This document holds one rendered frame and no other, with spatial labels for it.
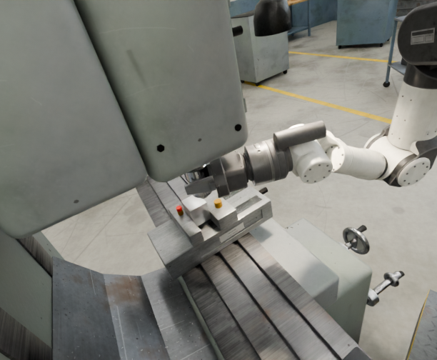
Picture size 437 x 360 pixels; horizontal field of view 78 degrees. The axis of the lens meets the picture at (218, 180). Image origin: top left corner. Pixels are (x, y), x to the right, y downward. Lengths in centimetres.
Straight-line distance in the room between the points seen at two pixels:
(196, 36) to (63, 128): 20
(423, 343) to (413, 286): 66
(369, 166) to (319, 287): 34
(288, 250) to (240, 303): 26
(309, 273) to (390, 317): 103
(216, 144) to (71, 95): 21
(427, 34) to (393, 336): 144
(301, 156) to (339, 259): 54
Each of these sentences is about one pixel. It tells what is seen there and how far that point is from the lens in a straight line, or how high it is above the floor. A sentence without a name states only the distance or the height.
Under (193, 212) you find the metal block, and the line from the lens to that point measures 73.
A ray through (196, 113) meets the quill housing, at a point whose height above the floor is 141.
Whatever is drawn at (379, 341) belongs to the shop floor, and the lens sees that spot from 174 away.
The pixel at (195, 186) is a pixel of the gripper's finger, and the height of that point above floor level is 124.
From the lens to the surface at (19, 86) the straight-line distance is 35.
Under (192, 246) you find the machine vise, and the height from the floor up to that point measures 102.
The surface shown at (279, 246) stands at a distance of 89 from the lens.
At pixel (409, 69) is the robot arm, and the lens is 68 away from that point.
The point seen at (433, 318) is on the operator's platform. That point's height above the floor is 40.
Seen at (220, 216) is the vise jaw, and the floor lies 106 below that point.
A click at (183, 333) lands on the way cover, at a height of 88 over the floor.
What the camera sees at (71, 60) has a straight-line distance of 34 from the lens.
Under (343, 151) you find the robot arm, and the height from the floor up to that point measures 122.
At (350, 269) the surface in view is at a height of 75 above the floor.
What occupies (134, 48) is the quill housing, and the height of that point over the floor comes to 151.
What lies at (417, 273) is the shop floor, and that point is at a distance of 201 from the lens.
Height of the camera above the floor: 155
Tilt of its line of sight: 35 degrees down
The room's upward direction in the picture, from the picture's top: 14 degrees counter-clockwise
